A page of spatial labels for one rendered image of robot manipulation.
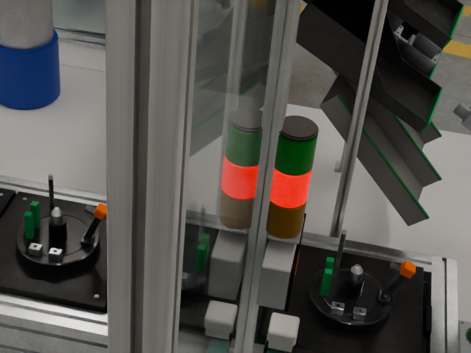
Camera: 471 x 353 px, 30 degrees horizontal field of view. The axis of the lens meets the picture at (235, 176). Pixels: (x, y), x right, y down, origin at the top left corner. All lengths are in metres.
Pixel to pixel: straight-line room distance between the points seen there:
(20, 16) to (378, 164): 0.85
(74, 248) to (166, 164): 1.14
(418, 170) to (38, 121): 0.86
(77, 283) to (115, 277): 1.05
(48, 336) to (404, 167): 0.72
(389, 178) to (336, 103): 0.17
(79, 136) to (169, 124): 1.63
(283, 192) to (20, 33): 1.03
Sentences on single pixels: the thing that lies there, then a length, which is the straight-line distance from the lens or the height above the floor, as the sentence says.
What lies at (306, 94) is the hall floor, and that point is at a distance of 3.84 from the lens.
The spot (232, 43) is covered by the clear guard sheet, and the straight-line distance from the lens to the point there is 0.56.
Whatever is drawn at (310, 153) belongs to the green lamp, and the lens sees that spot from 1.04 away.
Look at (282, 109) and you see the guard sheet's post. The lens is 1.02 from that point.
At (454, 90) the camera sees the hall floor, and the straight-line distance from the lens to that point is 4.09.
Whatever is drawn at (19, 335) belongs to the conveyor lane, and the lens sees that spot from 1.46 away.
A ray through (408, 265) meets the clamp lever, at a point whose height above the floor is 1.07.
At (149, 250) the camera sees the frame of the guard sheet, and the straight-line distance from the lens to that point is 0.39.
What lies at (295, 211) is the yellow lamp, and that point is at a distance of 1.09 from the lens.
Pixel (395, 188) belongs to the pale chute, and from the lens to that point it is 1.58.
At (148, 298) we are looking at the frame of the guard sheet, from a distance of 0.41.
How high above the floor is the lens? 1.99
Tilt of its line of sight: 37 degrees down
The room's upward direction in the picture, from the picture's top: 6 degrees clockwise
